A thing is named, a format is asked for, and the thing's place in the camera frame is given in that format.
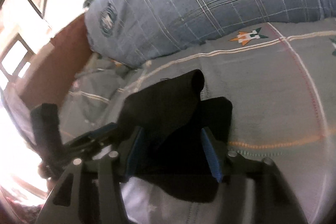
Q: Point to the brown wooden headboard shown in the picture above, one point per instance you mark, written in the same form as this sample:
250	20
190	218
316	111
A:
53	70

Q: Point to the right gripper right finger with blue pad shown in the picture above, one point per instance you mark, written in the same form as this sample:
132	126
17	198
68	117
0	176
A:
216	154

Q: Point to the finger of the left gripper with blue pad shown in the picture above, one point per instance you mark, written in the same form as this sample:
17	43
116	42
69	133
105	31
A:
102	132

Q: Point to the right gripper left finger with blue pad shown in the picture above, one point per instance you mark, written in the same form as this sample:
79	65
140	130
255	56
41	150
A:
129	154

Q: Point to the black pants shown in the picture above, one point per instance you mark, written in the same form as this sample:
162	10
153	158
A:
172	116

